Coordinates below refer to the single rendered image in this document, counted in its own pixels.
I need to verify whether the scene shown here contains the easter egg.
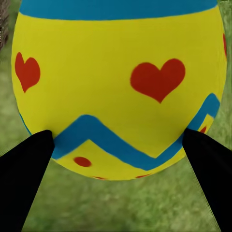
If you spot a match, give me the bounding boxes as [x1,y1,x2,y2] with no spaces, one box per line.
[11,0,227,180]

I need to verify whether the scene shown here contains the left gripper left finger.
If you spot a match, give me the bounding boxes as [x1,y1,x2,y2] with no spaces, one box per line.
[0,130,55,232]

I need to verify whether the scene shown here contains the wicker basket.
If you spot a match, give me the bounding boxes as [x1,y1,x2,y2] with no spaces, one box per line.
[0,0,10,53]

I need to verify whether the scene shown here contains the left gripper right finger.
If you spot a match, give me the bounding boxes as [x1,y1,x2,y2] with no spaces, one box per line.
[182,129,232,232]

